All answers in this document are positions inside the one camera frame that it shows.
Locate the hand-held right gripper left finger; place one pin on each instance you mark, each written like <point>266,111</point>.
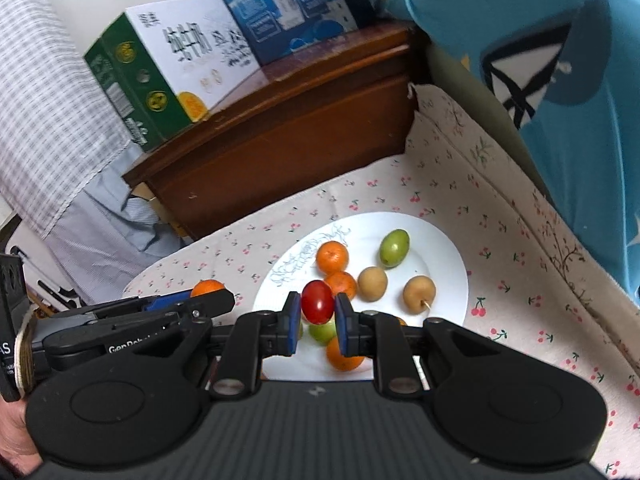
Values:
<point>292,322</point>

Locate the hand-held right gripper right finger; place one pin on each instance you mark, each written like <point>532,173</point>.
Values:
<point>345,327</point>

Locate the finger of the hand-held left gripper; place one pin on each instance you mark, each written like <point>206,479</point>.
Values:
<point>207,305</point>
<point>167,301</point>

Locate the green round fruit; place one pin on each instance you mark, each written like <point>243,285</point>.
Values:
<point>394,247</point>
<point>322,334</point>

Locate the red cherry tomato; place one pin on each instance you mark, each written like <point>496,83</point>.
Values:
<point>317,301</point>

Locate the small brown pear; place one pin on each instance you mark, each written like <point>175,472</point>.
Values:
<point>419,294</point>
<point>372,283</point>

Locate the white plate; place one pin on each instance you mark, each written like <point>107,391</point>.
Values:
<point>440,265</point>

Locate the person's left hand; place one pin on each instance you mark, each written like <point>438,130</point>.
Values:
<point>15,440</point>

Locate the light blue striped cloth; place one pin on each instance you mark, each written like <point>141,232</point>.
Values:
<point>95,230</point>

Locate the wooden headboard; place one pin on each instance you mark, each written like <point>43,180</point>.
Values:
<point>300,160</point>

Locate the cherry print bed sheet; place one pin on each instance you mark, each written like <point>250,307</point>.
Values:
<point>500,270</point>

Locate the green and white carton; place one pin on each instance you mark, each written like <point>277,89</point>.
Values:
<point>150,75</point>

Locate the branch print bed sheet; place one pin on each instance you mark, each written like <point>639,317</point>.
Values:
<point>460,125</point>

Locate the plaid grey curtain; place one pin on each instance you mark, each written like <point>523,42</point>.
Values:
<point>45,85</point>

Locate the blue printed carton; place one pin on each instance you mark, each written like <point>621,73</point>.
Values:
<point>310,20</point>

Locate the blue printed quilt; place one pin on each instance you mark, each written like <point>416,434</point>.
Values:
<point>575,110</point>

